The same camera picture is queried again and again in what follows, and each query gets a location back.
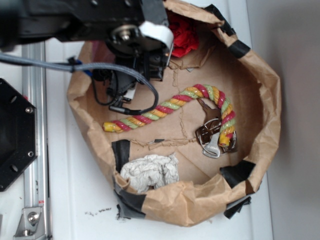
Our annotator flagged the white crumpled paper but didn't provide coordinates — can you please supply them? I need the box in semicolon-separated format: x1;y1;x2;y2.
120;153;179;193

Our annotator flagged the white tray board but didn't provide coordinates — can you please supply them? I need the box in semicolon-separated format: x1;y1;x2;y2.
44;0;274;240

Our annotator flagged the red crumpled tissue paper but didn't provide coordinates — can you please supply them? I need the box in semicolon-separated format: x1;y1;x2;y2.
168;12;200;58

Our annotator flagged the grey braided cable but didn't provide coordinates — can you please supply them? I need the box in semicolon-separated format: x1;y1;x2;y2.
0;53;160;116

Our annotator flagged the metal corner bracket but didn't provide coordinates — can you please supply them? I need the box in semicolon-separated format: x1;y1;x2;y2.
13;206;46;240

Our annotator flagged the aluminium rail profile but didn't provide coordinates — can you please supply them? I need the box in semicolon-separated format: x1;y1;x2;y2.
20;42;51;240

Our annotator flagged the brown paper bag bin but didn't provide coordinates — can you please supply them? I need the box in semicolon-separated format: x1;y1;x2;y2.
67;0;282;227

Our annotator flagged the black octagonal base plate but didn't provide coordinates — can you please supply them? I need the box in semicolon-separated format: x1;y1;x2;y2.
0;78;37;192

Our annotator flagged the multicoloured twisted rope toy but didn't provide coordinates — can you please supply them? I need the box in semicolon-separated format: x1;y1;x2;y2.
102;84;236;148

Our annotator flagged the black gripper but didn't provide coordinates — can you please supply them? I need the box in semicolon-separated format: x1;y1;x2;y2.
91;47;171;113

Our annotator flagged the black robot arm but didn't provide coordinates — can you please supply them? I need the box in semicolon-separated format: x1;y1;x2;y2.
0;0;174;115

